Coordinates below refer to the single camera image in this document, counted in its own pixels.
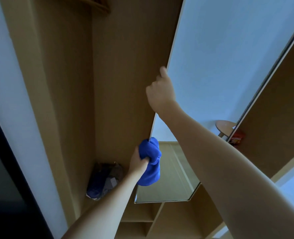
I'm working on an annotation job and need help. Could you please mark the tall mirror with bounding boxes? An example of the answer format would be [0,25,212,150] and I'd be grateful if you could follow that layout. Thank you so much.
[134,0,294,204]

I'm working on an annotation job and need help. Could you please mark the person's right hand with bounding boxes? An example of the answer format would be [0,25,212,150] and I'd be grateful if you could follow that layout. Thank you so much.
[146,66,180,117]

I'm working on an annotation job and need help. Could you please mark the person's left forearm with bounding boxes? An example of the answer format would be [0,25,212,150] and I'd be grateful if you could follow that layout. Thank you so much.
[61,170,144,239]

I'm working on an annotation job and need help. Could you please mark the person's left hand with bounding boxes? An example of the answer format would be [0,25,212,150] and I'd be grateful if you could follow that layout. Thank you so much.
[128,146,150,182]

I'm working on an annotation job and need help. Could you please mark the clear bag of slippers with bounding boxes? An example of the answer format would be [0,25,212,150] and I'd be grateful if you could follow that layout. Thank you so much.
[86,161,124,201]

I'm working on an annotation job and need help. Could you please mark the person's right forearm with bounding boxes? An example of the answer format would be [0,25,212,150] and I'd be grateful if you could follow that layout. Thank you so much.
[158,102,294,239]

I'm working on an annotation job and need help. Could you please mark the light wooden wardrobe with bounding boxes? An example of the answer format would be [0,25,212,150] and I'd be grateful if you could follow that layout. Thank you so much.
[0,0,294,239]

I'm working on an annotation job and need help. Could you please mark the blue microfibre cloth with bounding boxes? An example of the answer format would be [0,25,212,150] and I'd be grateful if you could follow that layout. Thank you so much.
[136,136,162,187]

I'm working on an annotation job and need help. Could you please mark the black framed glass door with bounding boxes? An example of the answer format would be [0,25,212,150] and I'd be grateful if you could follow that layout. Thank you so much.
[0,101,55,239]

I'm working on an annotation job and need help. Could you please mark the red printed box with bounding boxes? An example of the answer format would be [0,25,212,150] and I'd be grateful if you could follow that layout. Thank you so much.
[228,130,246,147]

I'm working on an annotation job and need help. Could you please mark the wooden clothes hanger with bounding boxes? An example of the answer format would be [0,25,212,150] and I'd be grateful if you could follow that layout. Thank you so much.
[72,0,110,13]

